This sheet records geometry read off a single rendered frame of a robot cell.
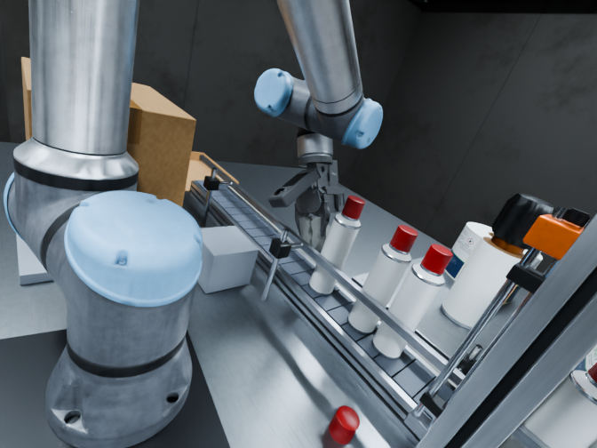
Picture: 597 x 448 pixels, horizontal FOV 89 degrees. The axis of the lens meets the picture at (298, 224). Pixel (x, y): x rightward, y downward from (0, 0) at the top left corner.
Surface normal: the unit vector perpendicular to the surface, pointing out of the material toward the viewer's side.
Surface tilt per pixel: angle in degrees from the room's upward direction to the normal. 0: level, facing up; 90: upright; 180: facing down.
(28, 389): 2
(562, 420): 90
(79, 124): 88
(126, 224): 6
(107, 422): 71
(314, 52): 136
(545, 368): 90
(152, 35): 90
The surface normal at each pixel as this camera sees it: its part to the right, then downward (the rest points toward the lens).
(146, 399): 0.68, 0.18
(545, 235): -0.73, 0.06
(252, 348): 0.29, -0.87
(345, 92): 0.42, 0.77
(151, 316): 0.58, 0.48
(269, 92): -0.55, 0.05
